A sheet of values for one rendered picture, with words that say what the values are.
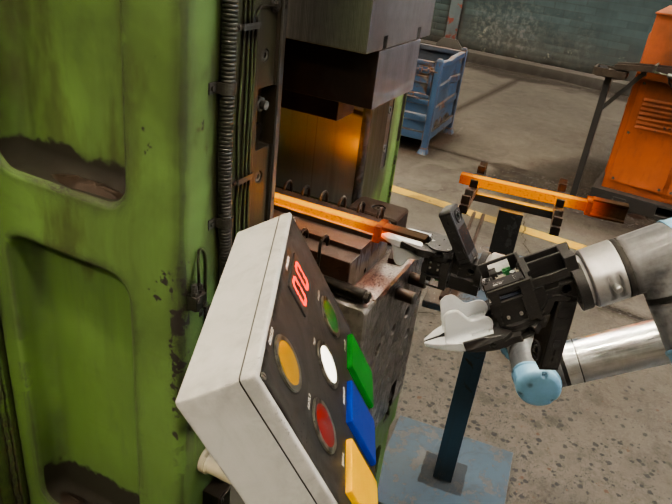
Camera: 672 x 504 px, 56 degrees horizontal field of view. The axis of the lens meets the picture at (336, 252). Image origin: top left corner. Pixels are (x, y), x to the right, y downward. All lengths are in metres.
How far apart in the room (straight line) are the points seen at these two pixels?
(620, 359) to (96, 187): 0.88
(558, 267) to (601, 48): 7.99
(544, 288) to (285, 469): 0.40
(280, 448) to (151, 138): 0.50
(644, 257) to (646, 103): 3.86
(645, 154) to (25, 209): 4.10
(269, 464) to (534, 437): 1.90
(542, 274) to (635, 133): 3.90
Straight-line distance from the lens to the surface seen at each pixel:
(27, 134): 1.20
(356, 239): 1.26
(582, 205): 1.65
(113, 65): 1.02
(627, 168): 4.76
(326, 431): 0.66
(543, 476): 2.33
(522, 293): 0.80
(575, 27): 8.81
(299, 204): 1.33
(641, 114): 4.67
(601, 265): 0.82
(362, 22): 1.02
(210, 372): 0.59
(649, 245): 0.83
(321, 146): 1.55
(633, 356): 1.15
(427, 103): 4.97
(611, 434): 2.61
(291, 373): 0.61
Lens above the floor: 1.54
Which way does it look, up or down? 27 degrees down
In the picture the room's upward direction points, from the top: 7 degrees clockwise
